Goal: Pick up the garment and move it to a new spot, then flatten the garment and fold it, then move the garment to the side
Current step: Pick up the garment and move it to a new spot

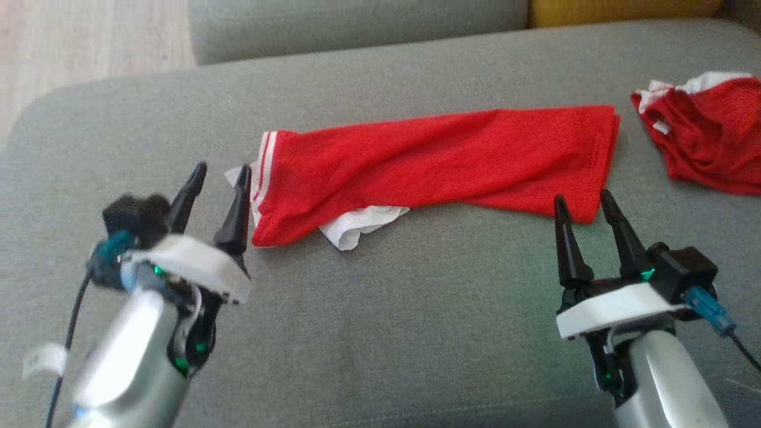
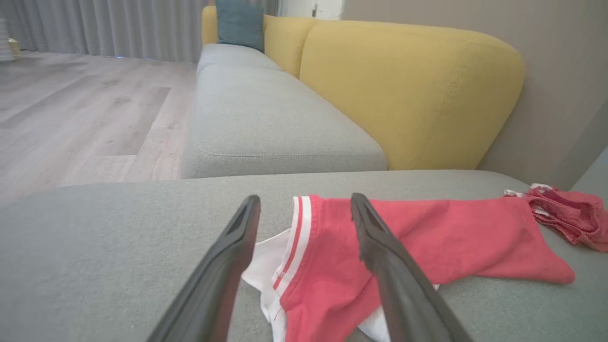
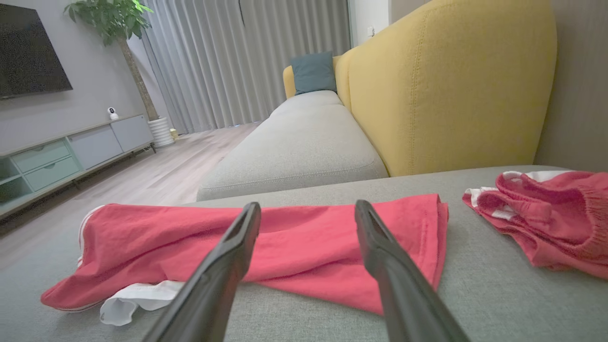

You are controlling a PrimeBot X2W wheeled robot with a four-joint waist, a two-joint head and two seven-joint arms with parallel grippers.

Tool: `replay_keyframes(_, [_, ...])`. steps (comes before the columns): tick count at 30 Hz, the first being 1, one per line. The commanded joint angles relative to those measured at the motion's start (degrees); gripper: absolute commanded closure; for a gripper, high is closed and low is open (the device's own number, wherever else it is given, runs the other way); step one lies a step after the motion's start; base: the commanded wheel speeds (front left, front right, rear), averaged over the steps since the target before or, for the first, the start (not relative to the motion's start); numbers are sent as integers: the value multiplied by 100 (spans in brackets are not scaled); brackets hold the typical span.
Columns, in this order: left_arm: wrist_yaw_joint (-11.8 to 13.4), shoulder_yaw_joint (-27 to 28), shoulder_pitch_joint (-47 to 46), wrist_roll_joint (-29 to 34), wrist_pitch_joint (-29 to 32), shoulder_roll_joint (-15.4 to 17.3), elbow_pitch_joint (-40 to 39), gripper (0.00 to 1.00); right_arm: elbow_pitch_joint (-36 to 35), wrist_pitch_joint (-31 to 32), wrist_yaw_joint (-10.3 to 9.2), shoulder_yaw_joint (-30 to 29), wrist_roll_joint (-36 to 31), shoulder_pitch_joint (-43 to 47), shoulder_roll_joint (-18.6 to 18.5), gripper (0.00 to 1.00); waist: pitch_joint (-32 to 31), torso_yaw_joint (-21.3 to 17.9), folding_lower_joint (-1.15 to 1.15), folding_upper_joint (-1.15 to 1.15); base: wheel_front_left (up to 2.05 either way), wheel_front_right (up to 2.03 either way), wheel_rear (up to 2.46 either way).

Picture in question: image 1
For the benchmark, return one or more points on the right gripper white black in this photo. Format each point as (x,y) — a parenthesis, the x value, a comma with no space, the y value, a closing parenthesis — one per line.
(612,306)

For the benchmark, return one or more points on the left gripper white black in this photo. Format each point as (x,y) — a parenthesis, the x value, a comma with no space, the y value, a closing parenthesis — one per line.
(196,261)

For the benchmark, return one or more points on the red garment with number 23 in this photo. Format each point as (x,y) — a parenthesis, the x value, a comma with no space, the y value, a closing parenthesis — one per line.
(446,160)

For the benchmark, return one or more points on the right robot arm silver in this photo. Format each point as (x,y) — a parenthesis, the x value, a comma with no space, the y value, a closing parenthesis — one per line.
(660,374)

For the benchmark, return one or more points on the red and white garment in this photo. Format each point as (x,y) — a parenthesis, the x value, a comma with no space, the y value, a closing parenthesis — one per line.
(713,137)

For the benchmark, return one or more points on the grey sofa cushion module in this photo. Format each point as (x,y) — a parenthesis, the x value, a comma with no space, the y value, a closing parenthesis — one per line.
(357,27)

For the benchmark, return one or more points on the yellow cushion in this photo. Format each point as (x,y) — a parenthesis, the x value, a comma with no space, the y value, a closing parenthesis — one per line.
(618,10)

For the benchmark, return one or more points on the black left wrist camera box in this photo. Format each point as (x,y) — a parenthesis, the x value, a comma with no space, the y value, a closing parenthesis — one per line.
(134,217)

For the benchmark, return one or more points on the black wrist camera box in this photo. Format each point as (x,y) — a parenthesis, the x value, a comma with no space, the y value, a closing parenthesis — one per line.
(134,217)
(684,270)

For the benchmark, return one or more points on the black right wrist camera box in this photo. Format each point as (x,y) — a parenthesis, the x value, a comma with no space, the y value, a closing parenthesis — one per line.
(684,270)

